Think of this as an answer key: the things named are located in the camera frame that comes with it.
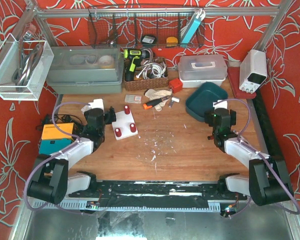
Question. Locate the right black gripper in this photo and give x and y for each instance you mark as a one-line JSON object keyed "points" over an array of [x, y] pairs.
{"points": [[208, 116]]}

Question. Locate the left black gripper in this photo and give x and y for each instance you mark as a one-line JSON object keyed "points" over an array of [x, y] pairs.
{"points": [[110, 115]]}

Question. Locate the white peg fixture board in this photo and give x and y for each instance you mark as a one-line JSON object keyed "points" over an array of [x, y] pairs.
{"points": [[123, 122]]}

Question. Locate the red large spring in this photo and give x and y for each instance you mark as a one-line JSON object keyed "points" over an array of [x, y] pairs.
{"points": [[127, 110]]}

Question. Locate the small red spring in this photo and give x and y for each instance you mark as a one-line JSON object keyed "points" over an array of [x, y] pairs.
{"points": [[133, 128]]}

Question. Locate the black orange screwdriver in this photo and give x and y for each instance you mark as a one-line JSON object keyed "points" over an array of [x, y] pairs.
{"points": [[152, 103]]}

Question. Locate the white plug adapter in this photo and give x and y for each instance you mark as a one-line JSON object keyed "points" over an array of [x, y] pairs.
{"points": [[85, 108]]}

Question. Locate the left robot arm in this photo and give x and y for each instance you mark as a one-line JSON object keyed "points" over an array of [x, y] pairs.
{"points": [[49, 180]]}

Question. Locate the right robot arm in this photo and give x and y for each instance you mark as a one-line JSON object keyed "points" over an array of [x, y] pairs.
{"points": [[267, 181]]}

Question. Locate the teal plastic tray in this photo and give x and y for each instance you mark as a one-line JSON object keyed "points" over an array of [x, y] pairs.
{"points": [[202, 99]]}

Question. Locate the clear small parts packet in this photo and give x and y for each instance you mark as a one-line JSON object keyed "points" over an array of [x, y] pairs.
{"points": [[133, 99]]}

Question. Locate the small red box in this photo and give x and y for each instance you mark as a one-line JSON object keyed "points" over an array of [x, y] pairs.
{"points": [[175, 85]]}

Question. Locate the white clear lidded case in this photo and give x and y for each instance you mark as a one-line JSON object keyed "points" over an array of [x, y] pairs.
{"points": [[194, 70]]}

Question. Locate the beige work glove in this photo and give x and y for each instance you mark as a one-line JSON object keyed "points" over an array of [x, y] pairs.
{"points": [[153, 94]]}

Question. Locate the red mat under supply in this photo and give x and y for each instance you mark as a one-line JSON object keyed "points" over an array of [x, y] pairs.
{"points": [[233, 74]]}

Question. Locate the wicker basket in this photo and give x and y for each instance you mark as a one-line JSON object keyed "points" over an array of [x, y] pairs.
{"points": [[143, 84]]}

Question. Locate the grey plastic storage box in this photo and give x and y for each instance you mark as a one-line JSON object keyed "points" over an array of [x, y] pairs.
{"points": [[85, 70]]}

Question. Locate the white bench power supply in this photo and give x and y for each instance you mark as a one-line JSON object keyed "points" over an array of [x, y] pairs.
{"points": [[252, 71]]}

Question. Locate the orange teal power box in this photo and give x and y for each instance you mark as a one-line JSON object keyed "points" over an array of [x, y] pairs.
{"points": [[52, 140]]}

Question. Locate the blue white booklet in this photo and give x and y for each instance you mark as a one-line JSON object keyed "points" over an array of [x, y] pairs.
{"points": [[187, 32]]}

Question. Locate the clear acrylic hanging bin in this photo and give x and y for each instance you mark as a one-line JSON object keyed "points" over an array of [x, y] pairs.
{"points": [[24, 67]]}

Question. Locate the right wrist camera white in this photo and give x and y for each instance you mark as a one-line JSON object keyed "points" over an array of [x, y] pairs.
{"points": [[220, 104]]}

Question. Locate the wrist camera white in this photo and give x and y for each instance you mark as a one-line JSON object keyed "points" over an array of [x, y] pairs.
{"points": [[220, 104], [96, 104]]}

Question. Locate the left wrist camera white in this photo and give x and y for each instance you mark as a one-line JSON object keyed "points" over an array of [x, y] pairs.
{"points": [[96, 104]]}

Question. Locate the small metal bracket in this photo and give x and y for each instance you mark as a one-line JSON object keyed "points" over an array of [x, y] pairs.
{"points": [[172, 101]]}

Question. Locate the green black cordless drill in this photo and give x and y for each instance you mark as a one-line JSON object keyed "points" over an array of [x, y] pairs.
{"points": [[135, 57]]}

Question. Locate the black wire wall basket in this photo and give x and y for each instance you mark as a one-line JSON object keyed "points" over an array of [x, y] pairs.
{"points": [[123, 26]]}

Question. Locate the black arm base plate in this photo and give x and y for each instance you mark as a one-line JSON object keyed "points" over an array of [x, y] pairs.
{"points": [[156, 194]]}

